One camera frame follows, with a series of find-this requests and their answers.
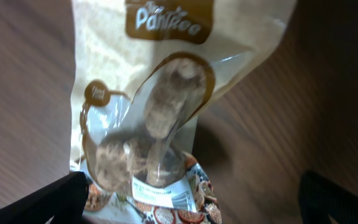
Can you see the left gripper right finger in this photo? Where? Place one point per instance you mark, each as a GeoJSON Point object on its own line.
{"type": "Point", "coordinates": [320, 200]}

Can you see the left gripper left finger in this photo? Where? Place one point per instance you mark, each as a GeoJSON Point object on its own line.
{"type": "Point", "coordinates": [61, 202]}

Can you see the brown and cream snack pouch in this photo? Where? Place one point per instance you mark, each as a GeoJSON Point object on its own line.
{"type": "Point", "coordinates": [144, 71]}

